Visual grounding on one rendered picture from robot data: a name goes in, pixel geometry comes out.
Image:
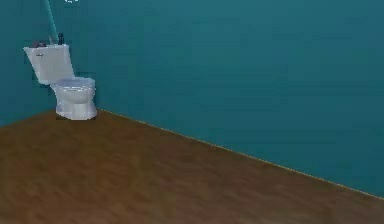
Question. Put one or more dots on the white toilet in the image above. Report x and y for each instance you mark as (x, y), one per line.
(63, 83)

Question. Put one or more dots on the dark bottle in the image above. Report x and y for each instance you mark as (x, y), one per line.
(60, 38)

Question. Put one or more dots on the dark round object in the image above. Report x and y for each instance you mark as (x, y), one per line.
(39, 44)

